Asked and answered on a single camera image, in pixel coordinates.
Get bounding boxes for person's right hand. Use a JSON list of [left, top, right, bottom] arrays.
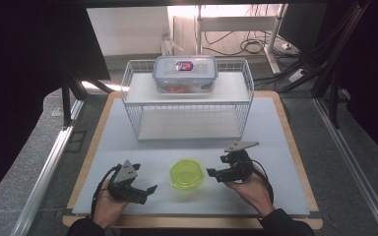
[[224, 163, 277, 218]]

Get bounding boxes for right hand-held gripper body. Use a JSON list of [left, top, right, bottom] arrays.
[[221, 141, 261, 183]]

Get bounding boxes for black metal stand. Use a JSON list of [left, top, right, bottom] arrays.
[[310, 0, 372, 130], [61, 74, 114, 128]]

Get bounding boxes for person's left hand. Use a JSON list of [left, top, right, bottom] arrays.
[[93, 178, 131, 229]]

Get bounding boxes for white table mat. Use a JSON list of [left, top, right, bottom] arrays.
[[72, 96, 311, 216]]

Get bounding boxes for wooden table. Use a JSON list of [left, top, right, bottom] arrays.
[[62, 90, 324, 230]]

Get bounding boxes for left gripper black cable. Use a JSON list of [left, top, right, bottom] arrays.
[[91, 164, 123, 220]]

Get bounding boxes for white desk frame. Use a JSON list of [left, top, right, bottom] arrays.
[[195, 3, 288, 75]]

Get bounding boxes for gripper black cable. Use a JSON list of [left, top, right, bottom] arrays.
[[91, 164, 123, 220], [250, 159, 276, 205]]

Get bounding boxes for yellow-green plastic bowl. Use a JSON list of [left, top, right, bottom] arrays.
[[168, 158, 206, 191]]

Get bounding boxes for black floor cables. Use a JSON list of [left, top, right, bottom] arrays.
[[203, 30, 267, 57]]

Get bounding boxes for white power strip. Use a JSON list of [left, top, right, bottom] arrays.
[[288, 68, 308, 83]]

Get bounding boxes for dark curtain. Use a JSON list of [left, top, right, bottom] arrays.
[[324, 0, 378, 169], [0, 0, 111, 210]]

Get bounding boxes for dark monitor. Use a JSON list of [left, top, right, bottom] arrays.
[[277, 3, 329, 53]]

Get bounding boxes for aluminium rail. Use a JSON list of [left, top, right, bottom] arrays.
[[11, 99, 85, 236], [313, 97, 378, 236]]

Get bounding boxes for white wire rack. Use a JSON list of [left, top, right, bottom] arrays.
[[120, 58, 255, 142]]

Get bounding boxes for clear rectangular container blue lid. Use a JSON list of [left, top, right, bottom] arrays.
[[152, 54, 220, 95]]

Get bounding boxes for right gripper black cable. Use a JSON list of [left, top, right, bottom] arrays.
[[250, 159, 276, 205]]

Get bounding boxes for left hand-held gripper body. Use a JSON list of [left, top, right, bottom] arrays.
[[107, 159, 149, 206]]

